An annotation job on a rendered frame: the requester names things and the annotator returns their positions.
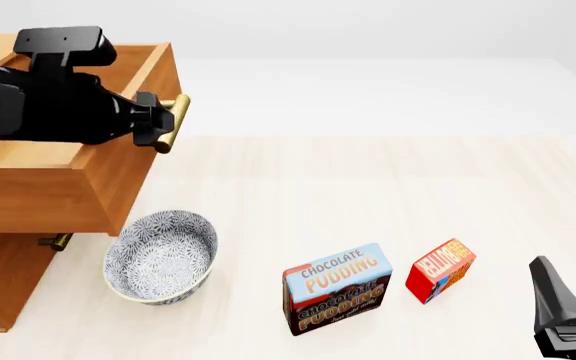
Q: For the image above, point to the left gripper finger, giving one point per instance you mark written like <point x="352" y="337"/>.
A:
<point x="155" y="125"/>
<point x="147" y="99"/>

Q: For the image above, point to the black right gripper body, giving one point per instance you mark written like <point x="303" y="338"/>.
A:
<point x="573" y="345"/>

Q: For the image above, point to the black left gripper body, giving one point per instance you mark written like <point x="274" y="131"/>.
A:
<point x="120" y="120"/>

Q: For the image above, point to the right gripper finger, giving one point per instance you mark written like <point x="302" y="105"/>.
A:
<point x="555" y="300"/>

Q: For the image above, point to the wooden drawer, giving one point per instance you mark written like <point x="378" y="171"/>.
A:
<point x="43" y="195"/>

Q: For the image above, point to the red butter box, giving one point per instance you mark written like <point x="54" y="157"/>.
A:
<point x="438" y="273"/>

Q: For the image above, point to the wooden cabinet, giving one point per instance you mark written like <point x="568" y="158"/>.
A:
<point x="3" y="281"/>

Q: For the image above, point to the blue-white patterned bowl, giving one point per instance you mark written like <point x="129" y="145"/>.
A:
<point x="160" y="258"/>

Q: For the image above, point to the chocolate pudding box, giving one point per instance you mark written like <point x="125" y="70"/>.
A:
<point x="338" y="288"/>

